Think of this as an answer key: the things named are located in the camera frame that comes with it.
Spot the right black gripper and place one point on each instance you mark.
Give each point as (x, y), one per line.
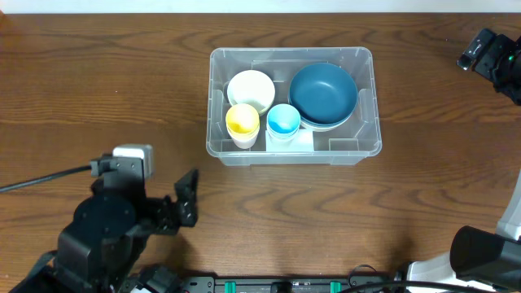
(485, 55)

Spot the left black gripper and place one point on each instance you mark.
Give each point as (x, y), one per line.
(168, 213)

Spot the pink cup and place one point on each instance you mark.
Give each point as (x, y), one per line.
(244, 143)

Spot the yellow cup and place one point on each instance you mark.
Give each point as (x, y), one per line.
(243, 136)
(242, 118)

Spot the mint green cup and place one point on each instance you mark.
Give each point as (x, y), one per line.
(282, 136)

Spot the cream white cup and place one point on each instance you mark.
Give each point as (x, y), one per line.
(280, 145)

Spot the clear plastic storage container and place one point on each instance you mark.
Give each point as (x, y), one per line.
(356, 139)

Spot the light blue cup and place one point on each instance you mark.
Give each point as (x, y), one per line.
(283, 118)

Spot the white small bowl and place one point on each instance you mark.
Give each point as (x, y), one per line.
(252, 87)

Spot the beige large bowl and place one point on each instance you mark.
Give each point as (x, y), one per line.
(319, 128)

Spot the dark blue bowl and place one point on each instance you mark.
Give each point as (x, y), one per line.
(324, 112)
(322, 80)

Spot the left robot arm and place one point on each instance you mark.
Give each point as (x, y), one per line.
(110, 229)

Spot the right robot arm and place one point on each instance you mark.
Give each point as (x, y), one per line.
(479, 260)

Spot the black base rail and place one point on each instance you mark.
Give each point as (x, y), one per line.
(210, 284)

